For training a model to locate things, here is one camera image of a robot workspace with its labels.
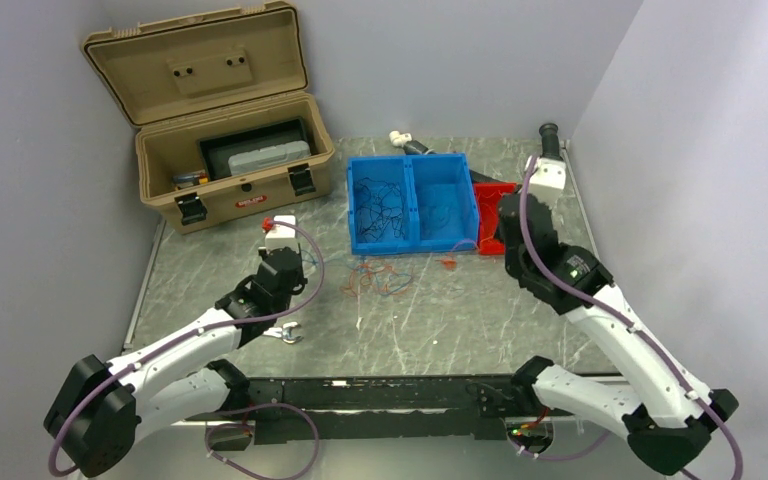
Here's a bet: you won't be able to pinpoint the orange wire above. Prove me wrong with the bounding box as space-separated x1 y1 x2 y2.
479 198 501 250

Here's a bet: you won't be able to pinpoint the orange blue wires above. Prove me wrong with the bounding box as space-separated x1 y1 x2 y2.
311 254 461 299

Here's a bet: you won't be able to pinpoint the blue wire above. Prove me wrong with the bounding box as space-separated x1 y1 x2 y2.
422 198 468 233

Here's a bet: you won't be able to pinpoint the black wire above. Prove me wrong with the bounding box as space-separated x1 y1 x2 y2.
354 175 408 241

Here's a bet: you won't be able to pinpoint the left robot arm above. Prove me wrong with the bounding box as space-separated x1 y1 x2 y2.
43 247 307 477

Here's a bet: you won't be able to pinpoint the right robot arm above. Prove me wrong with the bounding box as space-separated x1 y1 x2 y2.
495 192 739 476

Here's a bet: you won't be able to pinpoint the silver open-end wrench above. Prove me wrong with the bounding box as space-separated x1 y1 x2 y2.
263 322 303 344

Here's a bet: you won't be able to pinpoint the red plastic bin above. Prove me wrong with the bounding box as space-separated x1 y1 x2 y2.
473 182 517 256

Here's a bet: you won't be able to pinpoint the blue double plastic bin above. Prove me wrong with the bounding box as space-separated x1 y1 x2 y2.
347 153 479 256

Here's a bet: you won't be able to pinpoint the yellow black tool in toolbox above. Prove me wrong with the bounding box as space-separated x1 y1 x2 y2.
172 170 210 189

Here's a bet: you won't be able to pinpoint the black tray in toolbox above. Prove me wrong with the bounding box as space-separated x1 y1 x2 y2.
198 117 316 181

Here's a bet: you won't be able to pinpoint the tan plastic toolbox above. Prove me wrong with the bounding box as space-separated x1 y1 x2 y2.
82 1 335 234

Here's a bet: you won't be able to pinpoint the white pipe fitting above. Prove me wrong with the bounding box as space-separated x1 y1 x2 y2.
388 130 413 148

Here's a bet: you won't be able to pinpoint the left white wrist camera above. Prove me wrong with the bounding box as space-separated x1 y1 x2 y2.
261 215 300 254

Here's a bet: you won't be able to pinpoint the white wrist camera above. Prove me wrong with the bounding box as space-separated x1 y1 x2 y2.
528 157 567 208
261 215 300 254

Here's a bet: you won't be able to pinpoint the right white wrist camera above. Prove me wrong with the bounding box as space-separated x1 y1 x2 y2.
528 157 567 208

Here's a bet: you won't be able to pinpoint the dark grey corrugated hose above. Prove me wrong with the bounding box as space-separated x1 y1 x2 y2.
402 122 565 187

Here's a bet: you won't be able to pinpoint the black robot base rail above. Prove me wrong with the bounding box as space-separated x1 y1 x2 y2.
181 370 577 446

